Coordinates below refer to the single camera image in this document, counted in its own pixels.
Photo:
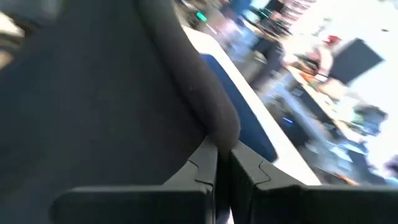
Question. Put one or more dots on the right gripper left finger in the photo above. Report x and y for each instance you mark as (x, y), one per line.
(130, 205)

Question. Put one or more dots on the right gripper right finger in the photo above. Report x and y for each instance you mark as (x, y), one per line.
(311, 205)

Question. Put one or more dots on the black garment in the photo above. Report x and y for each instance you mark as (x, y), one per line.
(93, 93)

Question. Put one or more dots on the cluttered background desk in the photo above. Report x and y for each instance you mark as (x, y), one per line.
(323, 102)

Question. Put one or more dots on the black monitor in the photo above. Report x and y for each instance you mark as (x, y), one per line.
(354, 60)

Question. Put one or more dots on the person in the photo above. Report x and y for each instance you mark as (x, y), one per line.
(272, 49)

